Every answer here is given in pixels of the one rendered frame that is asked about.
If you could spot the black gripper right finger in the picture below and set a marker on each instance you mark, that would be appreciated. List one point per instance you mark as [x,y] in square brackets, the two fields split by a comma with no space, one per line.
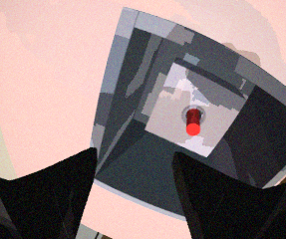
[217,206]

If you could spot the red peg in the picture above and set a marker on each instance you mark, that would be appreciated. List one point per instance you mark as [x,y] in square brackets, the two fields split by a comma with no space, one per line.
[192,122]

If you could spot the grey open box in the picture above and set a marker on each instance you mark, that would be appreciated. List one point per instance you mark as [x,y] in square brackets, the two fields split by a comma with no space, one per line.
[135,164]

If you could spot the light grey square plate with hole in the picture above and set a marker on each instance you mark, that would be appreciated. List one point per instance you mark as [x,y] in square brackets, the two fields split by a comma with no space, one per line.
[191,87]

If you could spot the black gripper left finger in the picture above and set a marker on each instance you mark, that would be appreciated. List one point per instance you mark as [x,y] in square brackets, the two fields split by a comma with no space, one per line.
[49,203]

